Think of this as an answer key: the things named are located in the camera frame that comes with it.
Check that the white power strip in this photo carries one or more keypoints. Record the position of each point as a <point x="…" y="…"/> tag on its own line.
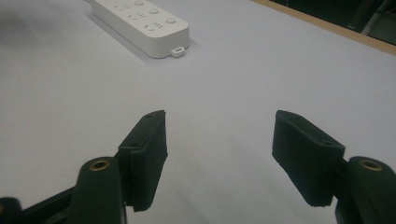
<point x="146" y="25"/>

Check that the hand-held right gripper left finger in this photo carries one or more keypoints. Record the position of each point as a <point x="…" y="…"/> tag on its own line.
<point x="141" y="158"/>

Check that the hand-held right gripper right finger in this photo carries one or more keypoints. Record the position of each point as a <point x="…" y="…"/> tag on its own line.
<point x="306" y="161"/>

